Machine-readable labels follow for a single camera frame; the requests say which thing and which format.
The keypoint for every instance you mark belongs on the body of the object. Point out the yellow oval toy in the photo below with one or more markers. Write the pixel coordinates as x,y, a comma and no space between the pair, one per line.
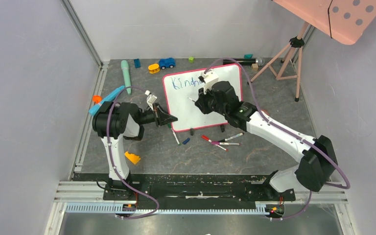
154,68

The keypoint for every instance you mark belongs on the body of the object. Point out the orange wedge block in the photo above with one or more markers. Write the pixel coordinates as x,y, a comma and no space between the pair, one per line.
133,158

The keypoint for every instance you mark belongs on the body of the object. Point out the teal block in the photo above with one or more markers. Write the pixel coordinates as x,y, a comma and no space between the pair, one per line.
248,56

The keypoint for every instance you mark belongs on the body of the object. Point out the pink perforated panel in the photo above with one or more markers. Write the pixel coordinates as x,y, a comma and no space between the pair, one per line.
343,20

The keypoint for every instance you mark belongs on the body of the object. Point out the white toothed cable rail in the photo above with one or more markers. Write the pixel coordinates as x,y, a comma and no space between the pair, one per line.
119,208

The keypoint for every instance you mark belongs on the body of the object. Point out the purple capped marker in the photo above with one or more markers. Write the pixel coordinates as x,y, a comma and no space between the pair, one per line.
225,143

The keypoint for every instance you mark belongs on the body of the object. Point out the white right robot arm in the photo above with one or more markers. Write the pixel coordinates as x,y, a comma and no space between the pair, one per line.
315,156

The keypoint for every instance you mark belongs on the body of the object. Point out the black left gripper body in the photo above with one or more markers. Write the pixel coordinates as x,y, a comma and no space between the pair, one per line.
157,115

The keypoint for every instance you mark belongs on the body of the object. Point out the blue toy car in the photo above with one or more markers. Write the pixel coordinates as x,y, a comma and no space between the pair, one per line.
167,63

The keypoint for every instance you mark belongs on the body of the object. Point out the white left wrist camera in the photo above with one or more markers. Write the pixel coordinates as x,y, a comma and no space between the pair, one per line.
151,99

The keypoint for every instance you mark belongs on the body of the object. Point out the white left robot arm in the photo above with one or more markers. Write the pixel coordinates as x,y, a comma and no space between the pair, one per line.
115,123

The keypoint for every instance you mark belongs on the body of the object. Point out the teal toy microphone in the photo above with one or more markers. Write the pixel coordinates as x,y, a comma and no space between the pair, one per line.
126,75

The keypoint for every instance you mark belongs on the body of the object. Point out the red capped marker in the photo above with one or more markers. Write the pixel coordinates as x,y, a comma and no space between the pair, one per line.
209,140

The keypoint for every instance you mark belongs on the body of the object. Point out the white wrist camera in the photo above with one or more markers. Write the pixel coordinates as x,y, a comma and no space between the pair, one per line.
208,79
151,99

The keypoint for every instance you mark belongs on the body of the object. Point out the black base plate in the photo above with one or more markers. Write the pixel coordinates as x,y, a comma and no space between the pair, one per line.
196,191

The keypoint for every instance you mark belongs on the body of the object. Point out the pink tripod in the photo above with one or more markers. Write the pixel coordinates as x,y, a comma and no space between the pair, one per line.
295,45

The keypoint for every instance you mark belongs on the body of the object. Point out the black capped marker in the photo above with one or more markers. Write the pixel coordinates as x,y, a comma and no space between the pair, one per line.
232,137

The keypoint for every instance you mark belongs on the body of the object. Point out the wooden cube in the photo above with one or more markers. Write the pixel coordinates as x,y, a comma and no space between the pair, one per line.
255,67

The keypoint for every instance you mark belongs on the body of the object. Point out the pink framed whiteboard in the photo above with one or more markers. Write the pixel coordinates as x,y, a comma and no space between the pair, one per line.
179,86

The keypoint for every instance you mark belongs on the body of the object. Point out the small orange toy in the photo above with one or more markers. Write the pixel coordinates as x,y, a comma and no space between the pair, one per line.
97,99

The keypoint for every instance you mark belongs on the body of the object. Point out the dark blue block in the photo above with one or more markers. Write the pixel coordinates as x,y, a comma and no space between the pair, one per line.
137,63

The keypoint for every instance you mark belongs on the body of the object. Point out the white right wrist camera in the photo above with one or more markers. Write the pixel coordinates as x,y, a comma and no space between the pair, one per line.
208,79

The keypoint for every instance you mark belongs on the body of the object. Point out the green capped marker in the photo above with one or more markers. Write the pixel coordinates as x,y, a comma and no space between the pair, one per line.
174,134

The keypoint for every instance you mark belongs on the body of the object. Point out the large light blue marker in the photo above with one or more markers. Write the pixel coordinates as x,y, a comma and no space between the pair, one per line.
110,97

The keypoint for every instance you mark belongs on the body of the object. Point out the blue marker cap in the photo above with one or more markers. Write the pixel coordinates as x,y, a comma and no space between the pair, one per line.
186,141

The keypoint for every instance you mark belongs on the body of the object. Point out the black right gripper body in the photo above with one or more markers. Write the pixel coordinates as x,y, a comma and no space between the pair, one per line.
202,102

